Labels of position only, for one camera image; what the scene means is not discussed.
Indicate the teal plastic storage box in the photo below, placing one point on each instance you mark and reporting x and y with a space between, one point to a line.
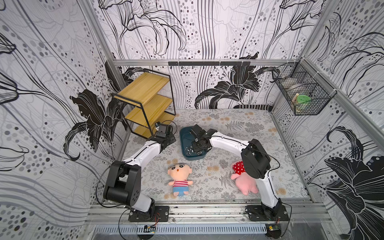
186 139

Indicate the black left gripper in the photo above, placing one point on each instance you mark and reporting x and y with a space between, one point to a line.
172 139

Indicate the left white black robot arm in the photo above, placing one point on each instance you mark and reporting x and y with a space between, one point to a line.
123 185

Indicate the green round lid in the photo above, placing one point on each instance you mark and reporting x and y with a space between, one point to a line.
303 99

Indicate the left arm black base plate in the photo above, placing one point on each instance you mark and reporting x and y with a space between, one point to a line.
156 214

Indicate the black wire basket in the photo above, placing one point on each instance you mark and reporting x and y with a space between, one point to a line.
294 79

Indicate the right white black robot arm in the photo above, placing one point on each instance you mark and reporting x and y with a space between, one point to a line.
255 160

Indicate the boy plush doll striped shirt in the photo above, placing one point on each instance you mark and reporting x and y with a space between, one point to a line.
180 183

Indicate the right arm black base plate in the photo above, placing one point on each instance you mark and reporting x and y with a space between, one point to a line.
257 213

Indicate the pile of silver wing nuts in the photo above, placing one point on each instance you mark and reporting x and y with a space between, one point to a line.
189 152

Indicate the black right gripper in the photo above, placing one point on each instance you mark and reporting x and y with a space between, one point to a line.
199 135

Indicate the black wall rail bar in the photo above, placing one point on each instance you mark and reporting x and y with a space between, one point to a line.
203 63

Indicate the white slotted cable duct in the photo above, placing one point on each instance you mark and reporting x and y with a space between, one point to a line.
183 229

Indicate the pink plush toy red hat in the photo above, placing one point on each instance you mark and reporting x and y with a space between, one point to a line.
243 181

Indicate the wooden shelf black metal frame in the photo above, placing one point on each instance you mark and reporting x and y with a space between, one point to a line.
152 98

